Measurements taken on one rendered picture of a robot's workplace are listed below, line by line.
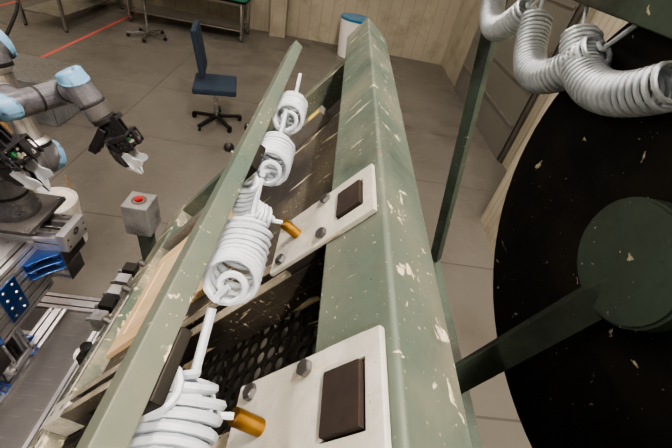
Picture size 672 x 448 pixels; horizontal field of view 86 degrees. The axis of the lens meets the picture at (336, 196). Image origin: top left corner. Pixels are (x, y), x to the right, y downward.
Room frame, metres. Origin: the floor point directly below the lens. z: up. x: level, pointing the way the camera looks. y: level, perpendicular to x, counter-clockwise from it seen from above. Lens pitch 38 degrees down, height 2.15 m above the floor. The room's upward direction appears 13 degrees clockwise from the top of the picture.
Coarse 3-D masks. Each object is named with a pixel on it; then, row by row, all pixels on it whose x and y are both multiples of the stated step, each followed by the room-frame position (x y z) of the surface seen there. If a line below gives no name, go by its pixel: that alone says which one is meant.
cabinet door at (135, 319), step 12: (168, 252) 0.96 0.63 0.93; (168, 264) 0.86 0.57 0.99; (156, 276) 0.83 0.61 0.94; (144, 288) 0.80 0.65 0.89; (156, 288) 0.74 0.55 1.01; (144, 300) 0.72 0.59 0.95; (192, 300) 0.55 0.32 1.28; (132, 312) 0.69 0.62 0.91; (144, 312) 0.64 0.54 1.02; (132, 324) 0.61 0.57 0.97; (120, 336) 0.59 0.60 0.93; (132, 336) 0.54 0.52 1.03; (120, 348) 0.53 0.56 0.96
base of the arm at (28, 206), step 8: (24, 192) 0.93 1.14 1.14; (32, 192) 0.98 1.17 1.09; (0, 200) 0.87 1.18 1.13; (8, 200) 0.88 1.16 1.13; (16, 200) 0.90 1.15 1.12; (24, 200) 0.92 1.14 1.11; (32, 200) 0.94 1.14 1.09; (0, 208) 0.86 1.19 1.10; (8, 208) 0.87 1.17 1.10; (16, 208) 0.89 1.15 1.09; (24, 208) 0.90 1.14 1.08; (32, 208) 0.92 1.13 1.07; (40, 208) 0.95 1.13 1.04; (0, 216) 0.85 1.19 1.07; (8, 216) 0.86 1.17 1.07; (16, 216) 0.87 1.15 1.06; (24, 216) 0.89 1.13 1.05; (32, 216) 0.91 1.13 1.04
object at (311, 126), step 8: (320, 112) 1.05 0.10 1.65; (328, 112) 1.10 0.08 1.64; (312, 120) 1.05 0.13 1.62; (320, 120) 1.05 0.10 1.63; (328, 120) 1.06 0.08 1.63; (304, 128) 1.05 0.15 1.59; (312, 128) 1.05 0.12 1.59; (288, 136) 1.07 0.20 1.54; (296, 136) 1.05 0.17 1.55; (304, 136) 1.05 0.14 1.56; (296, 144) 1.05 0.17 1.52; (280, 160) 1.04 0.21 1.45; (184, 224) 1.06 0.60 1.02; (192, 224) 1.02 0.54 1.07; (176, 232) 1.04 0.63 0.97; (184, 232) 1.01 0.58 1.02; (168, 240) 1.03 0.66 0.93; (176, 240) 1.01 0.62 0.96; (168, 248) 1.01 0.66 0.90
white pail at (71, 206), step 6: (66, 180) 1.76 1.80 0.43; (36, 192) 1.65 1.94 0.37; (54, 192) 1.70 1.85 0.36; (60, 192) 1.71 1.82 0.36; (66, 192) 1.72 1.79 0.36; (72, 192) 1.73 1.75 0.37; (66, 198) 1.67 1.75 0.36; (72, 198) 1.68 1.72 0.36; (78, 198) 1.70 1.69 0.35; (66, 204) 1.61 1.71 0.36; (72, 204) 1.62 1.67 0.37; (78, 204) 1.67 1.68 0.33; (60, 210) 1.55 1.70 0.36; (66, 210) 1.56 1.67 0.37; (72, 210) 1.60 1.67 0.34; (78, 210) 1.65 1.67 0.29; (84, 234) 1.64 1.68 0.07
